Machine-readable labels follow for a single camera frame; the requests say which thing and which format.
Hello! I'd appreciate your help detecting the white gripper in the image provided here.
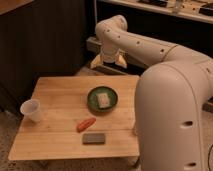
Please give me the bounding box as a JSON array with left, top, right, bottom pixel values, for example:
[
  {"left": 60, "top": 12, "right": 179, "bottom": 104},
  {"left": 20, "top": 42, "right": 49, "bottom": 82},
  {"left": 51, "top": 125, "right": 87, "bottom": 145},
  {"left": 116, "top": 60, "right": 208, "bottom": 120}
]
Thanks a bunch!
[{"left": 90, "top": 46, "right": 127, "bottom": 69}]

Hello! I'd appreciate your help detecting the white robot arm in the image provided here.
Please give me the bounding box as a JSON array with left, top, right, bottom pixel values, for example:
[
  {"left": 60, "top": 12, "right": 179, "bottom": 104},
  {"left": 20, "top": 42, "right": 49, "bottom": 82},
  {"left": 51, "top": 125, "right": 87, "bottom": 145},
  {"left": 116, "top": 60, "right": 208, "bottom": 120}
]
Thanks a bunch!
[{"left": 91, "top": 15, "right": 213, "bottom": 171}]

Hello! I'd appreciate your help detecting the green round plate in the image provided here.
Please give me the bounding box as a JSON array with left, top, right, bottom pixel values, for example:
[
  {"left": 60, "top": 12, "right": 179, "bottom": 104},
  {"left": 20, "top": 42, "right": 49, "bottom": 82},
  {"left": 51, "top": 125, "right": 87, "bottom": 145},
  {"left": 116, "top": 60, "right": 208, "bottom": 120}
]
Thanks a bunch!
[{"left": 87, "top": 86, "right": 118, "bottom": 112}]

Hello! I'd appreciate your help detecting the white sponge block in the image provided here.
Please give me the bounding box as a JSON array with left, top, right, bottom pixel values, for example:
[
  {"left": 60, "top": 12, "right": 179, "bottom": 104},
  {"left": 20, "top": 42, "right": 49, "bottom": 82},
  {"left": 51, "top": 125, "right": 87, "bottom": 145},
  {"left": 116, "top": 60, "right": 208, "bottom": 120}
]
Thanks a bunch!
[{"left": 97, "top": 93, "right": 110, "bottom": 108}]

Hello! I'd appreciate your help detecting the wooden table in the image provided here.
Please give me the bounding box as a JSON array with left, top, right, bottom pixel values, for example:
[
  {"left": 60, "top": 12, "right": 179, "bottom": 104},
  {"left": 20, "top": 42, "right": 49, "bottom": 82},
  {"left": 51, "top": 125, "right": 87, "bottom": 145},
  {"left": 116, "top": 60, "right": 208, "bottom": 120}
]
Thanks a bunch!
[{"left": 9, "top": 75, "right": 139, "bottom": 160}]

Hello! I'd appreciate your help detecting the orange carrot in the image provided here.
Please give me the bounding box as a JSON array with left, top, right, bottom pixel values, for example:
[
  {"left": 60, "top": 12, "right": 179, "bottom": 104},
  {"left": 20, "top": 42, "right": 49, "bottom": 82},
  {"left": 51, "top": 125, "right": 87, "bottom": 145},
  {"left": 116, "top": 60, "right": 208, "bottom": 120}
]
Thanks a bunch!
[{"left": 77, "top": 118, "right": 96, "bottom": 133}]

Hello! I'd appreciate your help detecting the grey rectangular block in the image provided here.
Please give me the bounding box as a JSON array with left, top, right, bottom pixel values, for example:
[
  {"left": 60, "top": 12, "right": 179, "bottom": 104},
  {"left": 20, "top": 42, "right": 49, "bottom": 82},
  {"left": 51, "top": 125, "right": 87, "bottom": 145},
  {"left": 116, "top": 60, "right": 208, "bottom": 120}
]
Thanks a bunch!
[{"left": 82, "top": 133, "right": 105, "bottom": 144}]

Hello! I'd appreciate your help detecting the white plastic cup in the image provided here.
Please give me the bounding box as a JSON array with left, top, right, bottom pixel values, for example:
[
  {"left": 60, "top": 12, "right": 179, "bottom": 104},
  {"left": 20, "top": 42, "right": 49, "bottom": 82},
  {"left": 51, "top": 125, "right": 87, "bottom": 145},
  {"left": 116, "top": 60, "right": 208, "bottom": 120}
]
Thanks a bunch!
[{"left": 20, "top": 99, "right": 43, "bottom": 123}]

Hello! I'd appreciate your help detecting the background shelf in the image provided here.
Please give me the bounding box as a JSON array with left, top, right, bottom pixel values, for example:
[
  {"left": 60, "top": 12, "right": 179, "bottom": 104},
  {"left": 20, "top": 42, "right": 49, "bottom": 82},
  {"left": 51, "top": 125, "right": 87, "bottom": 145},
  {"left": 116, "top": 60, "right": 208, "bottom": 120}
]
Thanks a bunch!
[{"left": 101, "top": 0, "right": 213, "bottom": 24}]

